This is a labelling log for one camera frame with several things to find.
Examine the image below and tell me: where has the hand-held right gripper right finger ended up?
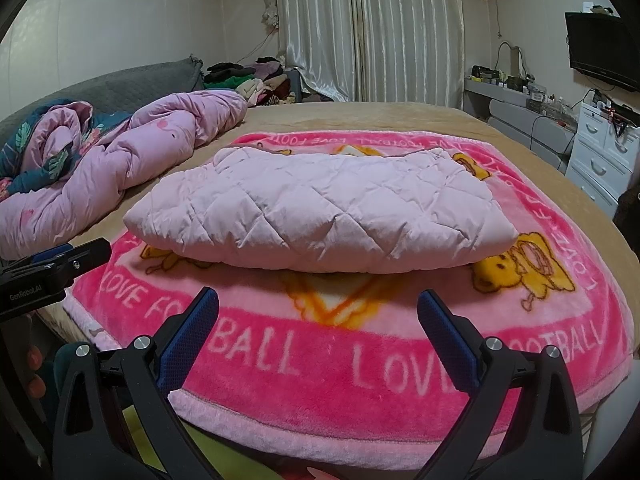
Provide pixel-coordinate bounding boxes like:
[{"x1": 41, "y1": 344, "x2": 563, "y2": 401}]
[{"x1": 417, "y1": 288, "x2": 586, "y2": 480}]

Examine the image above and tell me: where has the pink printed blanket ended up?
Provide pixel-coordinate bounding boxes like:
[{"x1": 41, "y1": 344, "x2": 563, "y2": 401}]
[{"x1": 65, "y1": 130, "x2": 636, "y2": 458}]

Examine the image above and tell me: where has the pile of mixed clothes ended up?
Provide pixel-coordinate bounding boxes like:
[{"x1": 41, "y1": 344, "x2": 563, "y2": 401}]
[{"x1": 202, "y1": 55, "x2": 301, "y2": 107}]

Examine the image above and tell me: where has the white smooth object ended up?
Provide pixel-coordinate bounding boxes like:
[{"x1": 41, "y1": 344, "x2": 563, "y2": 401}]
[{"x1": 580, "y1": 390, "x2": 640, "y2": 480}]

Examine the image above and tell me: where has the dark cloth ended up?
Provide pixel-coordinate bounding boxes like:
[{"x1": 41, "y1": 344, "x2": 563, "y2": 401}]
[{"x1": 614, "y1": 187, "x2": 640, "y2": 241}]

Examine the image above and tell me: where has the pink floral comforter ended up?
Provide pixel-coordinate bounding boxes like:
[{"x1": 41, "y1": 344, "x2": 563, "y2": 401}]
[{"x1": 0, "y1": 89, "x2": 248, "y2": 261}]

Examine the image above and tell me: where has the grey quilted headboard cover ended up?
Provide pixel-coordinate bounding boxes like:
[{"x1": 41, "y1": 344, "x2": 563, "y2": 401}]
[{"x1": 0, "y1": 55, "x2": 203, "y2": 136}]

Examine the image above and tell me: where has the black television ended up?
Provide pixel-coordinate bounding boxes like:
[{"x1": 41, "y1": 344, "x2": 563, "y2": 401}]
[{"x1": 565, "y1": 10, "x2": 640, "y2": 93}]

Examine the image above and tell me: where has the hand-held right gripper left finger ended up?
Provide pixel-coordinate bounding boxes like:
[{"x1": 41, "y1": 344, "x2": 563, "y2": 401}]
[{"x1": 52, "y1": 286, "x2": 221, "y2": 480}]

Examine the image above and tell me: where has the grey desk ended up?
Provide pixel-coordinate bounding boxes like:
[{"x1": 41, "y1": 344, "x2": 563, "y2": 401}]
[{"x1": 463, "y1": 77, "x2": 531, "y2": 111}]

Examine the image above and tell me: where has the person's left hand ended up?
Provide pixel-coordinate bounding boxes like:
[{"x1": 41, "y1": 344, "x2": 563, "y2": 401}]
[{"x1": 22, "y1": 345, "x2": 48, "y2": 403}]

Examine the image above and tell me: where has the pink quilted jacket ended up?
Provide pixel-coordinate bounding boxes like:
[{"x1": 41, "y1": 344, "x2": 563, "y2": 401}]
[{"x1": 122, "y1": 146, "x2": 520, "y2": 275}]

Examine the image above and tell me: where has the white drawer cabinet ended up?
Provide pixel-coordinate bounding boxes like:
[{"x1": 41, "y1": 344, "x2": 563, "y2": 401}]
[{"x1": 565, "y1": 101, "x2": 640, "y2": 221}]

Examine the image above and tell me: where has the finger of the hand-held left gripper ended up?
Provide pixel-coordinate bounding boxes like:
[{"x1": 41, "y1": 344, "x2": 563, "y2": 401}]
[
  {"x1": 0, "y1": 242, "x2": 73, "y2": 275},
  {"x1": 10, "y1": 237, "x2": 112, "y2": 291}
]

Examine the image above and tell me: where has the bed with tan sheet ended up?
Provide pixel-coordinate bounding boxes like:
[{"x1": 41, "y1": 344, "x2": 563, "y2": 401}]
[{"x1": 35, "y1": 101, "x2": 640, "y2": 361}]

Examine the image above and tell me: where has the white shiny curtain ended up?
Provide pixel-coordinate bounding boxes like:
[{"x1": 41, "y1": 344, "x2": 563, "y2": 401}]
[{"x1": 272, "y1": 0, "x2": 466, "y2": 108}]

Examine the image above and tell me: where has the green cloth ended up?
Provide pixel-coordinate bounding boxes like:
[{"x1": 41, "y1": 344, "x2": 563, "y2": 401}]
[{"x1": 122, "y1": 400, "x2": 301, "y2": 480}]

